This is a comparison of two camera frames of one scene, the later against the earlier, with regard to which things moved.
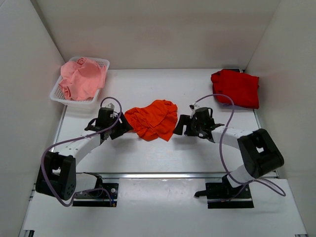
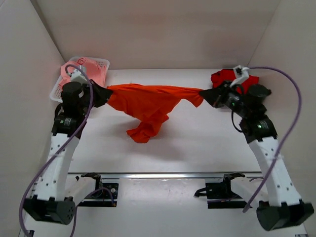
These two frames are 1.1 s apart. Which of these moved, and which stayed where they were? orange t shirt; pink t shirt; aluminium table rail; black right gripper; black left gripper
Moved: orange t shirt; black left gripper; black right gripper
Stayed: pink t shirt; aluminium table rail
